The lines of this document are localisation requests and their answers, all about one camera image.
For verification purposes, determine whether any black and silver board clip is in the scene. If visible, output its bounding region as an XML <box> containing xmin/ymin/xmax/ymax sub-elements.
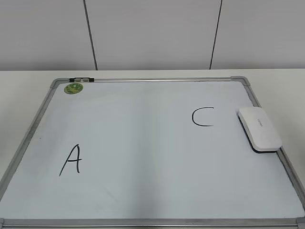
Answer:
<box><xmin>69</xmin><ymin>77</ymin><xmax>95</xmax><ymax>83</ymax></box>

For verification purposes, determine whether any round green magnet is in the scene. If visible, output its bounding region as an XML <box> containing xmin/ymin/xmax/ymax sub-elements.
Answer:
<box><xmin>64</xmin><ymin>83</ymin><xmax>83</xmax><ymax>94</ymax></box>

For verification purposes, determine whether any whiteboard with grey frame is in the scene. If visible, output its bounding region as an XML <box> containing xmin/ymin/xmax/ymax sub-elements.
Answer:
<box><xmin>0</xmin><ymin>76</ymin><xmax>305</xmax><ymax>229</ymax></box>

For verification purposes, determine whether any white rectangular board eraser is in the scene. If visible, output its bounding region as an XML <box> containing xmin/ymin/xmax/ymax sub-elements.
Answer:
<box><xmin>238</xmin><ymin>106</ymin><xmax>283</xmax><ymax>153</ymax></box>

